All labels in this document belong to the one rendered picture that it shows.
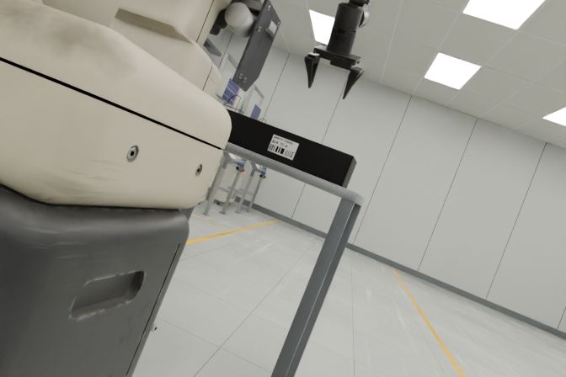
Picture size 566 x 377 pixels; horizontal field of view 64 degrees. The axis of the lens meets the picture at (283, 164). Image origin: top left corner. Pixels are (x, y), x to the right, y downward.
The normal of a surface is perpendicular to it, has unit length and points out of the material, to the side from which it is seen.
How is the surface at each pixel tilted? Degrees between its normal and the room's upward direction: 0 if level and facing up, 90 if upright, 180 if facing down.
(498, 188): 90
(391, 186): 90
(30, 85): 90
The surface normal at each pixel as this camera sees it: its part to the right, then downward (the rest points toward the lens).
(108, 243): 0.95, 0.21
